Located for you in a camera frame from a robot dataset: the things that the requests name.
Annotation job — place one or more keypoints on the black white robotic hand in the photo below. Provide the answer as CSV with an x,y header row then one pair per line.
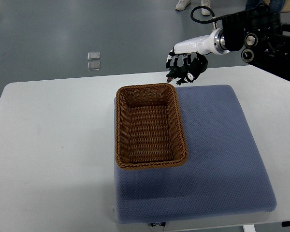
x,y
204,45

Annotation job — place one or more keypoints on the metal floor plate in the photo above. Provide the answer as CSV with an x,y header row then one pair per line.
x,y
93,65
93,55

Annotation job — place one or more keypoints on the white sneaker left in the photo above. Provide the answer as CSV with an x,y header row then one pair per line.
x,y
182,4

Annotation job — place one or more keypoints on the white sneaker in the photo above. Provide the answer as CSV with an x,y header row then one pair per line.
x,y
182,4
207,4

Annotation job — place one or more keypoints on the brown wicker basket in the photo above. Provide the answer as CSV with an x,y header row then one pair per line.
x,y
149,131

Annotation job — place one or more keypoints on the blue foam cushion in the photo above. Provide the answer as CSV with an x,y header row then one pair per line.
x,y
224,173

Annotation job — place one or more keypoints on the white sneaker right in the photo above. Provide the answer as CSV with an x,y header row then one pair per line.
x,y
207,4

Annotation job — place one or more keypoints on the dark toy crocodile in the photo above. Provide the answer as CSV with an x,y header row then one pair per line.
x,y
189,71

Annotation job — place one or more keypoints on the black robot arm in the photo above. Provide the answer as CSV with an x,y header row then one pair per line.
x,y
258,34

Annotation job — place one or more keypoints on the lower metal floor plate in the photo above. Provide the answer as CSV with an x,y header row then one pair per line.
x,y
93,65

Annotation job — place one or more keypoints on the blue jeans legs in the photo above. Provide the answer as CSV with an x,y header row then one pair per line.
x,y
274,5

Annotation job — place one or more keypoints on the upper metal floor plate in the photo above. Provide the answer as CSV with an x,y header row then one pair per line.
x,y
93,55

